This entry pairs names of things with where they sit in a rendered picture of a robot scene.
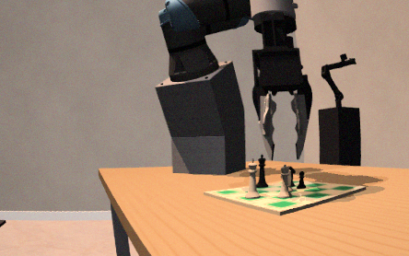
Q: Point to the green and tan chessboard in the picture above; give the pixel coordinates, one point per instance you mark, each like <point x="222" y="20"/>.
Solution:
<point x="315" y="193"/>

